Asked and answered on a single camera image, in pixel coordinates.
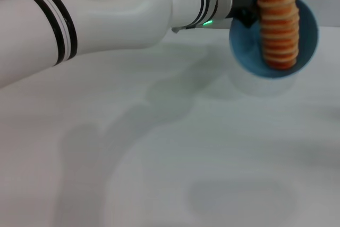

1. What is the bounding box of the silver connector with black cable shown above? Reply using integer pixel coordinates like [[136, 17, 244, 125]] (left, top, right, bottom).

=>
[[172, 24, 197, 34]]

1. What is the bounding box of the ridged orange bread loaf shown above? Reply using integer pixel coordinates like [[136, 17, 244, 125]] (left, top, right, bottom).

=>
[[257, 0, 300, 70]]

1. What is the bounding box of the blue bowl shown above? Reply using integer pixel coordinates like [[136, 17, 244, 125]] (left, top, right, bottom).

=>
[[228, 0, 319, 80]]

